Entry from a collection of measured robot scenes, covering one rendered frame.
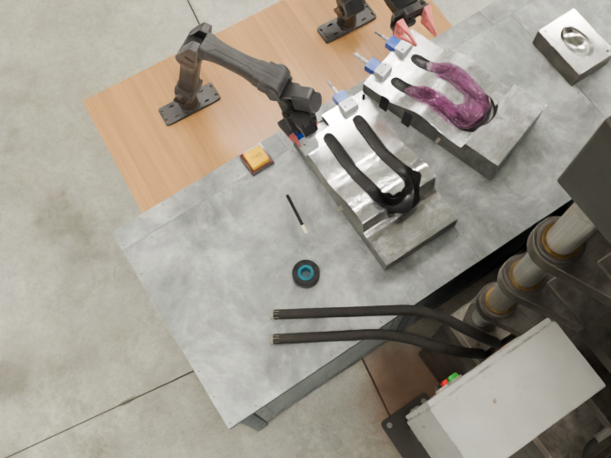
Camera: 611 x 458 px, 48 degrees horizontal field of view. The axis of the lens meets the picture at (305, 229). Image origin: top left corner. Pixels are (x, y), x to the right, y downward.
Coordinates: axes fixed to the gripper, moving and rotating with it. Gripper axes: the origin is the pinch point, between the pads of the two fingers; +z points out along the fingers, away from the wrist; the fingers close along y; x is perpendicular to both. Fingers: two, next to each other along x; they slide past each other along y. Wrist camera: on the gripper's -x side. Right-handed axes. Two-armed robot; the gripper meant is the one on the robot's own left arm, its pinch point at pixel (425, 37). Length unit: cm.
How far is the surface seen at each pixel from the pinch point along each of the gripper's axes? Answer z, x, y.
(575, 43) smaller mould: 10, 35, 57
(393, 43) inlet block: -19.2, 33.1, 6.2
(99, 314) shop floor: -15, 120, -130
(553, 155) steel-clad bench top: 38, 39, 30
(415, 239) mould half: 40, 33, -24
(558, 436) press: 107, 38, -19
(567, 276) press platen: 73, -35, -22
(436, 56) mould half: -8.1, 33.6, 15.7
